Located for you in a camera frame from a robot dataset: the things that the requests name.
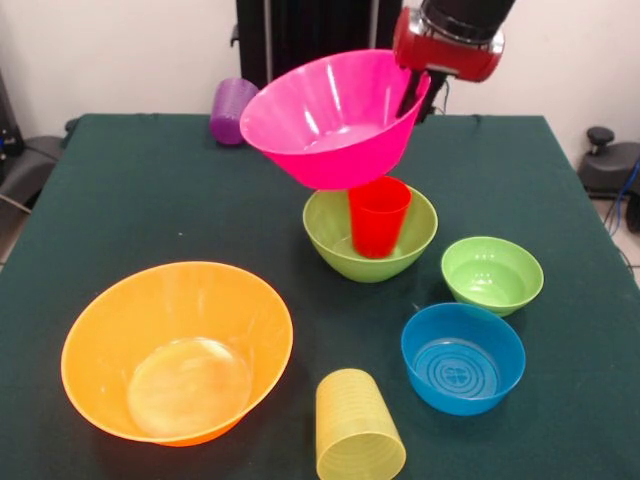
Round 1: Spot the blue cable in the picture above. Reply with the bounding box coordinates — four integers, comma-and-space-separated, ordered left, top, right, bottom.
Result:
603, 158, 640, 236

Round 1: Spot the black hanging cable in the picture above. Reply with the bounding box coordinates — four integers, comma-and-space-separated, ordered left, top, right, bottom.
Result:
432, 82, 452, 115

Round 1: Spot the blue plastic bowl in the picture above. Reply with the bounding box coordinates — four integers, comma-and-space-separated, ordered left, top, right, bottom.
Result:
400, 302, 527, 417

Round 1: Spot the black base with knob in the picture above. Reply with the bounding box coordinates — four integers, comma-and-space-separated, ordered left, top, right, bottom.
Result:
578, 125, 640, 201

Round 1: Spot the orange plastic bowl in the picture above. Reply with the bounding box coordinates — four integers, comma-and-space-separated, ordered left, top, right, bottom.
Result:
60, 260, 295, 448

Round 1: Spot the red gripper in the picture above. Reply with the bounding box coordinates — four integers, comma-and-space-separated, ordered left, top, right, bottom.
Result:
391, 7, 506, 124

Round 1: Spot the small green plastic bowl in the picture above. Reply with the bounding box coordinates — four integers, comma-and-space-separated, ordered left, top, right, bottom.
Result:
440, 235, 545, 318

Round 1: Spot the large pink plastic bowl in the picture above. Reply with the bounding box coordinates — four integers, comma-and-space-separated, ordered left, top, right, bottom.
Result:
239, 48, 432, 192

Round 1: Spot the yellow plastic cup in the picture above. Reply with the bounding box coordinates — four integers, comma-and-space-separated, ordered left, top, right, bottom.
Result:
314, 368, 407, 480

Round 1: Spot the red plastic cup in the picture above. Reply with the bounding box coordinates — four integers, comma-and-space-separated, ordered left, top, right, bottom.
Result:
348, 175, 414, 260

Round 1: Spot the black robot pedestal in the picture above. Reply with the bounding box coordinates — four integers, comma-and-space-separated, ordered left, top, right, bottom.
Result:
230, 0, 405, 91

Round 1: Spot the dark green table cloth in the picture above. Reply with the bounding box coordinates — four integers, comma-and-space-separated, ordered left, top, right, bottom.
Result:
0, 113, 640, 480

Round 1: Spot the large green plastic bowl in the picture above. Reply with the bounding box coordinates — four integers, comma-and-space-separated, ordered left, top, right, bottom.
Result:
302, 187, 440, 285

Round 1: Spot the grey black base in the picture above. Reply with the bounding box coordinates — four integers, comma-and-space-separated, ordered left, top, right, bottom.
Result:
0, 134, 66, 209

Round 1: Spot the purple plastic cup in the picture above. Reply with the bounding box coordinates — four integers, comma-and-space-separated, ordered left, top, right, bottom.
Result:
209, 77, 260, 146

